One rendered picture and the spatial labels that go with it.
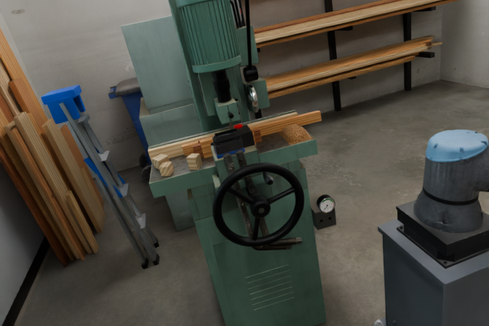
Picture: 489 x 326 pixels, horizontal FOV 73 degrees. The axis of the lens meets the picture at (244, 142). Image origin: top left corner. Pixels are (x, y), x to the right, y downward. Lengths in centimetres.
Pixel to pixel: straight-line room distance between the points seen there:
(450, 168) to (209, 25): 84
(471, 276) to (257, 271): 72
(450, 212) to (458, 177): 12
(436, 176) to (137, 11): 300
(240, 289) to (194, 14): 105
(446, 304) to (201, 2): 118
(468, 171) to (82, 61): 322
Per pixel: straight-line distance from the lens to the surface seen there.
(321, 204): 125
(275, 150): 117
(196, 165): 114
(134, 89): 294
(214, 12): 113
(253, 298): 151
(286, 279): 149
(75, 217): 258
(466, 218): 120
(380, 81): 451
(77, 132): 194
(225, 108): 120
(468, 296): 131
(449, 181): 113
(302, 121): 134
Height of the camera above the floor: 138
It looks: 22 degrees down
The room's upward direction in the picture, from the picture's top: 12 degrees counter-clockwise
